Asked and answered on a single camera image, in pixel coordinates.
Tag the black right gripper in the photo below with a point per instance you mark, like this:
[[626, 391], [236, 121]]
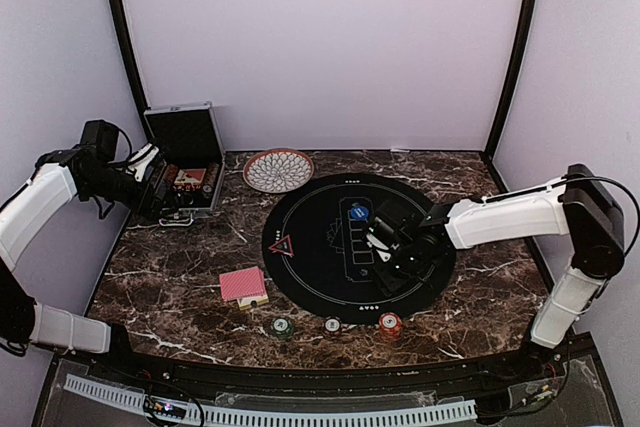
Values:
[[389, 282]]

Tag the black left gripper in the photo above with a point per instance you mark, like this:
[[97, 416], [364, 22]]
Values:
[[152, 211]]

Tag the black red poker chip stack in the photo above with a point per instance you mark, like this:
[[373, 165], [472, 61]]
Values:
[[332, 327]]

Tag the blue dealer button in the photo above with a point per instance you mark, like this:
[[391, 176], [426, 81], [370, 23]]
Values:
[[359, 212]]

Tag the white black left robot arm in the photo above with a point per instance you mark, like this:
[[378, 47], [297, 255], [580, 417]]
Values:
[[87, 171]]

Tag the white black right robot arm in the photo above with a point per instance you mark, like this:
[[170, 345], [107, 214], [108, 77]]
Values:
[[578, 204]]

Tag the red card box in case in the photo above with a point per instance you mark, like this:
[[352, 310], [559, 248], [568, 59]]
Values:
[[190, 177]]

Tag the aluminium poker chip case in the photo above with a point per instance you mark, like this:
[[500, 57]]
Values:
[[190, 136]]

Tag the round black poker mat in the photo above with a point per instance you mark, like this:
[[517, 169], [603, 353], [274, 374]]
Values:
[[319, 258]]

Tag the patterned ceramic plate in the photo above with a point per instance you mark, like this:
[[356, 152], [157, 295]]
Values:
[[278, 171]]

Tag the red playing card deck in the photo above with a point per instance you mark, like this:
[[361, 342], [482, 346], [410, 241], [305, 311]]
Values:
[[242, 283]]

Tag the yellow card box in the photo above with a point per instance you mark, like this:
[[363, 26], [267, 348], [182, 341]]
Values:
[[252, 302]]

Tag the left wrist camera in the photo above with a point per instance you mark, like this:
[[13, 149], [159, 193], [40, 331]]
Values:
[[141, 160]]

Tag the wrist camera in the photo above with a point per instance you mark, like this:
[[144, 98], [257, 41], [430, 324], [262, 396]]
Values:
[[141, 160], [381, 237]]

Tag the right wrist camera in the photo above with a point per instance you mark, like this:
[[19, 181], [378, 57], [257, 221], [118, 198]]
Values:
[[381, 237]]

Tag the white cable duct strip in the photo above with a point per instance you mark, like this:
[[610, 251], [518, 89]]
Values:
[[253, 410]]

